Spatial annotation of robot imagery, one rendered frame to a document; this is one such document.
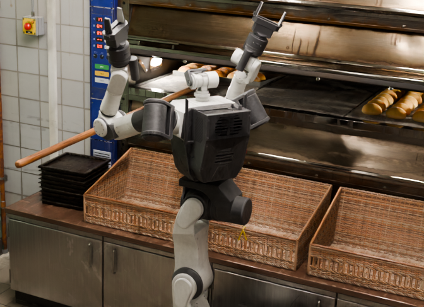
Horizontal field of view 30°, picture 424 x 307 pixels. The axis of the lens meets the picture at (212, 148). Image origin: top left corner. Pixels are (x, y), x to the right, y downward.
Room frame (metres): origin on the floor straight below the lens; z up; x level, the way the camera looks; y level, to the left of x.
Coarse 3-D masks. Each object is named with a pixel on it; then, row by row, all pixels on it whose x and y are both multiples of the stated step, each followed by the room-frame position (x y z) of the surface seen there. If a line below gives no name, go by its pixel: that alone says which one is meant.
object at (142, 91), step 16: (144, 96) 4.15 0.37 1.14; (160, 96) 4.11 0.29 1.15; (192, 96) 4.03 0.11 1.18; (272, 112) 3.84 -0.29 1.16; (288, 112) 3.80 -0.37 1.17; (304, 112) 3.79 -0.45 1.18; (352, 128) 3.67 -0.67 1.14; (368, 128) 3.63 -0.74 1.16; (384, 128) 3.60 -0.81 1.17; (400, 128) 3.57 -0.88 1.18; (416, 128) 3.58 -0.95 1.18
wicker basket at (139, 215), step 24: (120, 168) 4.03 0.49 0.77; (144, 168) 4.08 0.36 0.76; (168, 168) 4.02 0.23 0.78; (96, 192) 3.82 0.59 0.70; (120, 192) 4.04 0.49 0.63; (144, 192) 4.04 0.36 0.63; (168, 192) 3.98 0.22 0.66; (96, 216) 3.69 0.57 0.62; (120, 216) 3.64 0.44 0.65; (144, 216) 3.58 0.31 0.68; (168, 216) 3.53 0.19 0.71; (168, 240) 3.52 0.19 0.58
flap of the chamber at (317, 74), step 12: (192, 60) 3.87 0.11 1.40; (204, 60) 3.84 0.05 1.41; (216, 60) 3.82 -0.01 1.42; (288, 72) 3.66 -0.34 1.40; (300, 72) 3.63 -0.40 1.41; (312, 72) 3.61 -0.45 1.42; (324, 72) 3.59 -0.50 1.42; (384, 84) 3.46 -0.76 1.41; (396, 84) 3.44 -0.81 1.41; (408, 84) 3.42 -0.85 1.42
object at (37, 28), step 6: (24, 18) 4.39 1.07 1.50; (30, 18) 4.38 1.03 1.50; (36, 18) 4.36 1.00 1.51; (42, 18) 4.41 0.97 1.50; (24, 24) 4.39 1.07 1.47; (30, 24) 4.37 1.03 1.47; (36, 24) 4.36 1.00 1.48; (42, 24) 4.41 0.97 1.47; (24, 30) 4.39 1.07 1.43; (30, 30) 4.38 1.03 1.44; (36, 30) 4.36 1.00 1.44; (42, 30) 4.41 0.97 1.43
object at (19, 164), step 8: (184, 88) 4.08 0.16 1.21; (168, 96) 3.90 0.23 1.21; (176, 96) 3.96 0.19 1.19; (80, 136) 3.16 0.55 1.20; (88, 136) 3.21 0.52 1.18; (56, 144) 3.02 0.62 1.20; (64, 144) 3.05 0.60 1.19; (72, 144) 3.11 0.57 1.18; (40, 152) 2.92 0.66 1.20; (48, 152) 2.95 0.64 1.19; (24, 160) 2.82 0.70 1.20; (32, 160) 2.86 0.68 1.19
